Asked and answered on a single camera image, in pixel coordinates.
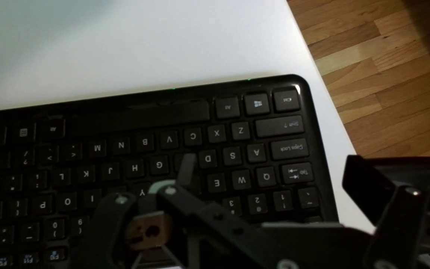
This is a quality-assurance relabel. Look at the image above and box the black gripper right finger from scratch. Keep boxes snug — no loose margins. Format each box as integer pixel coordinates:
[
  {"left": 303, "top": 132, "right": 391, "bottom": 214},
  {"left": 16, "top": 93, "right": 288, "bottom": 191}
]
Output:
[{"left": 342, "top": 154, "right": 430, "bottom": 269}]

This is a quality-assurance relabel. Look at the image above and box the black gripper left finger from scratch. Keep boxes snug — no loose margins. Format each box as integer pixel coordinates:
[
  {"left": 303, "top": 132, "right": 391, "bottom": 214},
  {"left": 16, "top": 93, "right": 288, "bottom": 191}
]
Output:
[{"left": 70, "top": 153, "right": 263, "bottom": 269}]

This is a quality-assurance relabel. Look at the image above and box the black computer keyboard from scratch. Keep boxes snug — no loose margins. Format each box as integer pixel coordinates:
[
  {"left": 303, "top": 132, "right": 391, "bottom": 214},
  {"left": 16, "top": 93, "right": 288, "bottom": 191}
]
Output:
[{"left": 0, "top": 73, "right": 340, "bottom": 269}]

